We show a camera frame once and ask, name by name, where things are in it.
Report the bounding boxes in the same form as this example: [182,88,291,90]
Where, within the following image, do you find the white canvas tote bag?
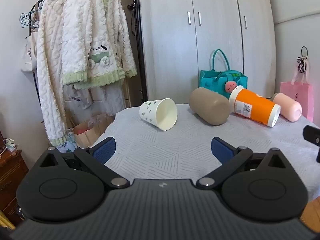
[20,2,41,73]

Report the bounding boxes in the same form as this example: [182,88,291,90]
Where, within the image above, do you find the pink ribbon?
[290,59,311,85]

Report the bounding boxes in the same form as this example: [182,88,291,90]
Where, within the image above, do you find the white and green fleece jacket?
[61,0,138,90]

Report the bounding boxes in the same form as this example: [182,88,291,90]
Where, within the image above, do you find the pink paper gift bag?
[280,81,314,123]

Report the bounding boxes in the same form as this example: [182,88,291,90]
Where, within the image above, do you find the white fleece robe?
[36,0,70,147]

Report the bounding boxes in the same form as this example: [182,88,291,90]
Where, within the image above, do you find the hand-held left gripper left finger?
[35,137,130,189]

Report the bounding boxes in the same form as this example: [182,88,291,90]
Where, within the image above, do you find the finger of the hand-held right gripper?
[303,125,320,163]

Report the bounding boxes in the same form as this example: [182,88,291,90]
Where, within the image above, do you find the pink cup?
[272,92,303,123]

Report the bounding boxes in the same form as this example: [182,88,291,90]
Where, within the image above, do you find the brown paper bag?
[69,113,116,148]

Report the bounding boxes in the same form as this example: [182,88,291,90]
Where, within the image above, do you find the teal felt handbag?
[199,49,248,98]

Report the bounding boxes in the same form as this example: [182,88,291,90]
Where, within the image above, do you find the white paper cup green print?
[139,98,178,131]

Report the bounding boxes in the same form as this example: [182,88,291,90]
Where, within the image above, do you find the black hair ties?
[297,46,309,73]

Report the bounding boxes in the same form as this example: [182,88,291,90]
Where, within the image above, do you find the brown wooden cabinet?
[0,129,30,227]

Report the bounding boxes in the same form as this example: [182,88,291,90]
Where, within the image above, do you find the grey wardrobe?
[138,0,276,106]

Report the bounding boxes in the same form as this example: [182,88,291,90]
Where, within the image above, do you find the light grey pants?
[64,79,127,117]

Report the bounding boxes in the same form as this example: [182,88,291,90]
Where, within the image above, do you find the teal wire hangers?
[19,12,40,28]

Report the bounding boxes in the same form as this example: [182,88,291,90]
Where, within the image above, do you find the pink strawberry charm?
[225,81,238,93]

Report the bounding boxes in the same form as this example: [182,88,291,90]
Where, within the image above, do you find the beige cup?
[188,87,231,126]

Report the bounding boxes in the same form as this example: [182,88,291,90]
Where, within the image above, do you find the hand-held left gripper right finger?
[196,137,292,189]

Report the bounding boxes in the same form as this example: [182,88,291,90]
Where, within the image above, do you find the grey patterned tablecloth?
[91,102,320,203]

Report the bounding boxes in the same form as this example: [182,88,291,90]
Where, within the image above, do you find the black stand pole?
[127,0,148,103]

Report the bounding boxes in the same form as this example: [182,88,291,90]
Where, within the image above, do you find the orange cup with white lid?
[229,85,281,128]

